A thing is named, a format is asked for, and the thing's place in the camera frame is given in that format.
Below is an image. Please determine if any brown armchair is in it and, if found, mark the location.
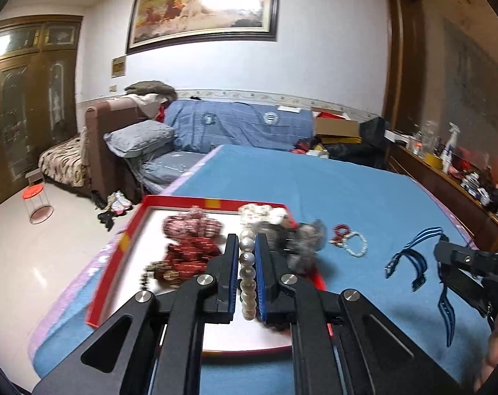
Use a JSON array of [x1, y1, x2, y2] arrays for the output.
[[85, 98, 167, 204]]

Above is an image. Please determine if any white spray bottle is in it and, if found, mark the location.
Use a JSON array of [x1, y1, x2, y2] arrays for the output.
[[440, 122, 461, 173]]

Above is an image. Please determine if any wooden wardrobe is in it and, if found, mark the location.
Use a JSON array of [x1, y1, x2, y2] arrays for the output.
[[0, 14, 84, 215]]

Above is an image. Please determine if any wall scroll painting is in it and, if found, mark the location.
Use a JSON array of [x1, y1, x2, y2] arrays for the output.
[[442, 18, 498, 165]]

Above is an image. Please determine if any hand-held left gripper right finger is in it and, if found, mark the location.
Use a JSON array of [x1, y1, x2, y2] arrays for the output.
[[255, 234, 463, 395]]

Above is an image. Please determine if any black bag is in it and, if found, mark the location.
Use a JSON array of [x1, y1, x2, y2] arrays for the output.
[[327, 117, 391, 169]]

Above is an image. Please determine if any blue grey cushion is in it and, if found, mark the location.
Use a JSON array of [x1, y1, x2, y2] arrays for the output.
[[142, 150, 208, 192]]

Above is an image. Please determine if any wooden door frame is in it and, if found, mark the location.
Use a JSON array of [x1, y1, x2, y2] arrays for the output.
[[380, 0, 428, 169]]

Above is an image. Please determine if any pair of shoes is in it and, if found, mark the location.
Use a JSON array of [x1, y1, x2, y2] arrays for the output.
[[107, 191, 132, 215]]

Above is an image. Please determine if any pink red beaded jewelry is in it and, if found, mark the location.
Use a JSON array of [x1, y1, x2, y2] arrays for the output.
[[162, 206, 224, 240]]

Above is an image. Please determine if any person's right hand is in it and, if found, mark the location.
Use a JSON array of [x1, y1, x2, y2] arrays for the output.
[[474, 320, 498, 393]]

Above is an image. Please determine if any wooden cabinet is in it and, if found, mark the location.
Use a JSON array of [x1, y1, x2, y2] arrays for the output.
[[386, 142, 498, 251]]

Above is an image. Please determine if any framed horse painting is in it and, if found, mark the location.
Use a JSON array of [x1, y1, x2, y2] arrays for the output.
[[125, 0, 281, 55]]

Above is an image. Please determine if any dark red beaded jewelry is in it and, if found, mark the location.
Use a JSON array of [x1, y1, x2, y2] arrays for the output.
[[166, 236, 222, 278]]

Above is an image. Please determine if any cardboard box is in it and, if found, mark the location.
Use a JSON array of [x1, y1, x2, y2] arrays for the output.
[[310, 107, 362, 145]]

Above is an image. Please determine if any blue striped strap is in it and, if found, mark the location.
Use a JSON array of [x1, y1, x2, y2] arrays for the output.
[[382, 227, 457, 348]]

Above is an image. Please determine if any cabinet clutter pile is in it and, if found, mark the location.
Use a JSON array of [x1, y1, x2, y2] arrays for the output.
[[459, 160, 498, 219]]

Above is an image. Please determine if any pile of clothes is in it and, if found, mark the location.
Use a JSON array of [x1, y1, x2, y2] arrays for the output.
[[124, 80, 177, 118]]

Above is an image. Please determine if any red shallow tray box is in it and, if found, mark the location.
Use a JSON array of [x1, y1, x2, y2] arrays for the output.
[[85, 195, 336, 356]]

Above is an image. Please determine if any white pearl bracelet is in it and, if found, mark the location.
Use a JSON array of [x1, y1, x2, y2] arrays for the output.
[[343, 230, 370, 259]]

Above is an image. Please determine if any brown bead bracelet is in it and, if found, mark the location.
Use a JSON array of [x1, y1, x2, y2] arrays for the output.
[[140, 260, 184, 293]]

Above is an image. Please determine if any blue sofa cover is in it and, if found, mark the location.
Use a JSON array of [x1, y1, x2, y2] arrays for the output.
[[162, 99, 315, 153]]

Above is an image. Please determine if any large pearl necklace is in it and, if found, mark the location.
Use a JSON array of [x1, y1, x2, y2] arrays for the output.
[[238, 230, 258, 321]]

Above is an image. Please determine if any grey bead bracelet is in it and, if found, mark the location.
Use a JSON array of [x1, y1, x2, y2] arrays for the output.
[[267, 218, 328, 274]]

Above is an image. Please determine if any clear bottle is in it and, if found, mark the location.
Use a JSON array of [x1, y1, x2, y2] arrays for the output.
[[422, 121, 436, 157]]

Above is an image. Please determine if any black cloth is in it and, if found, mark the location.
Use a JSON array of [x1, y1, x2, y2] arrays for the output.
[[97, 210, 116, 231]]

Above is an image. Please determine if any grey pillow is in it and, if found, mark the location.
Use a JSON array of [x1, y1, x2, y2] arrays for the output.
[[104, 121, 177, 159]]

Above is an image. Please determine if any red round stool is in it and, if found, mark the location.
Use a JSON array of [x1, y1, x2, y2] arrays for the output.
[[22, 186, 55, 225]]

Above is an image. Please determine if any tiger print blanket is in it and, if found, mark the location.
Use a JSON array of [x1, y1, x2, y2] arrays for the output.
[[38, 134, 89, 188]]

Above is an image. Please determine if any white bead jewelry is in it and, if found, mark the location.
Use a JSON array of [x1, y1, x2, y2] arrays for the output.
[[237, 202, 295, 227]]

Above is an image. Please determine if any red bead bracelet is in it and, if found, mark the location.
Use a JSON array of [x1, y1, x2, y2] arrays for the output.
[[330, 224, 352, 248]]

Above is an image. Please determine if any white flat box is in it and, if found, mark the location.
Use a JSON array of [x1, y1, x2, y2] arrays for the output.
[[384, 129, 414, 145]]

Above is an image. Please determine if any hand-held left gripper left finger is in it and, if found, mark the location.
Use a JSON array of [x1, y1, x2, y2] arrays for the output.
[[33, 234, 240, 395]]

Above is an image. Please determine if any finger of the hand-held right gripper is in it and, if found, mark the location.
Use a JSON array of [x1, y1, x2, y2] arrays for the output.
[[440, 267, 497, 318], [434, 241, 498, 277]]

